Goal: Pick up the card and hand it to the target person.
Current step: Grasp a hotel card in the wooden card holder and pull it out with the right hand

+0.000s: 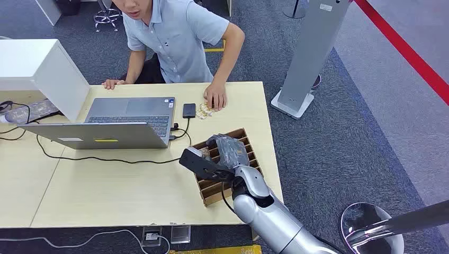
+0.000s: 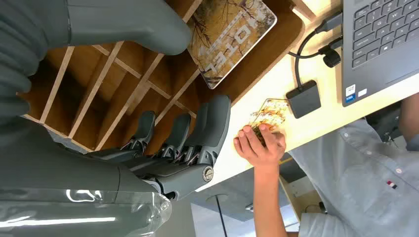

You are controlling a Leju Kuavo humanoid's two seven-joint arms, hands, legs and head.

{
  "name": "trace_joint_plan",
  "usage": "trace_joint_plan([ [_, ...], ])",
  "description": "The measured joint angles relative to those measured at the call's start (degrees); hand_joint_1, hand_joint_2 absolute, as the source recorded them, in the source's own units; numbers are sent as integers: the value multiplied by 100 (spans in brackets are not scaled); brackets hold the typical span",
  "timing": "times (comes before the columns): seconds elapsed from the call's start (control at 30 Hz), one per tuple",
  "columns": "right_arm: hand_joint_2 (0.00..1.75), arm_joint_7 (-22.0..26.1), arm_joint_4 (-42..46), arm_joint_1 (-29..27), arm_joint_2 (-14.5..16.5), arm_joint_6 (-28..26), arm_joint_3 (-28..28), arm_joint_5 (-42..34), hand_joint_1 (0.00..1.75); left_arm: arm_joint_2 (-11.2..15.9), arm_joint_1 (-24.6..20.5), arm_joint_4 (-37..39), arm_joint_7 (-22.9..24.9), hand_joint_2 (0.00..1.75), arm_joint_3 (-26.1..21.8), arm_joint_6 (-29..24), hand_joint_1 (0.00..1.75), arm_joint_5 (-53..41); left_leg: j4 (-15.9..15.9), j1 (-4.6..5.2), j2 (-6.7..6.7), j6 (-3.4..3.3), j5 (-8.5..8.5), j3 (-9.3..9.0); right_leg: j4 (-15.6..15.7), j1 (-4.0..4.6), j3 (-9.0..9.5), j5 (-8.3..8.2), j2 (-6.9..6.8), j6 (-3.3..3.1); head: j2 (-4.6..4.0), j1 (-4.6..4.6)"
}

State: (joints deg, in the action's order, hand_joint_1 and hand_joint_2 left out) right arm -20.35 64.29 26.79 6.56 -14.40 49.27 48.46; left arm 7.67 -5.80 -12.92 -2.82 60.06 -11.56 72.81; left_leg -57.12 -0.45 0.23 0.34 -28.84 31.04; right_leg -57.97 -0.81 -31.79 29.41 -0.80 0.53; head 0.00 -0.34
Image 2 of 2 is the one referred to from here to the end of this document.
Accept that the person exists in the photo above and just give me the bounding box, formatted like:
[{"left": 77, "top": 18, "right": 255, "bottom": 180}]
[{"left": 233, "top": 93, "right": 419, "bottom": 237}]

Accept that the wooden cabinet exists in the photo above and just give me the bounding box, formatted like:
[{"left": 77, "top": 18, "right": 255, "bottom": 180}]
[{"left": 279, "top": 175, "right": 326, "bottom": 224}]

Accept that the black hub cable grey plug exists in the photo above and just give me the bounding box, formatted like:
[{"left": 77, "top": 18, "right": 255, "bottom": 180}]
[{"left": 293, "top": 12, "right": 343, "bottom": 89}]

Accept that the black office chair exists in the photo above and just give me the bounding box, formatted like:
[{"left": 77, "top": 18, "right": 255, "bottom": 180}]
[{"left": 365, "top": 101, "right": 404, "bottom": 142}]

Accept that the autumn print hotel card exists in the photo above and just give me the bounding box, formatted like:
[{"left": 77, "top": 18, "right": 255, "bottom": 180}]
[{"left": 186, "top": 0, "right": 278, "bottom": 90}]

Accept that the ribbed grey right arm sleeve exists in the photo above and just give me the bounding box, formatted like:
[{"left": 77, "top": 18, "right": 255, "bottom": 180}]
[{"left": 0, "top": 0, "right": 70, "bottom": 148}]

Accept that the grey laptop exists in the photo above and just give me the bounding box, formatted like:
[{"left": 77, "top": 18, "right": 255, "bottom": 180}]
[{"left": 341, "top": 0, "right": 419, "bottom": 108}]

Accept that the wooden divided card box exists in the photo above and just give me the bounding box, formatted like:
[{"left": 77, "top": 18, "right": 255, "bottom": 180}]
[{"left": 16, "top": 0, "right": 306, "bottom": 155}]

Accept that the black square usb hub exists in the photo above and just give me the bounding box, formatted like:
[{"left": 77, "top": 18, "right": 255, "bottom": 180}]
[{"left": 286, "top": 80, "right": 322, "bottom": 119}]

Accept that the light wooden block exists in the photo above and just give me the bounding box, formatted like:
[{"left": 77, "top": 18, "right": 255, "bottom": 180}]
[{"left": 291, "top": 0, "right": 317, "bottom": 22}]

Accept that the black cable with ferrite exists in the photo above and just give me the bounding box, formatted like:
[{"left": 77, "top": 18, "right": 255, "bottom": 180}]
[{"left": 288, "top": 37, "right": 343, "bottom": 69}]

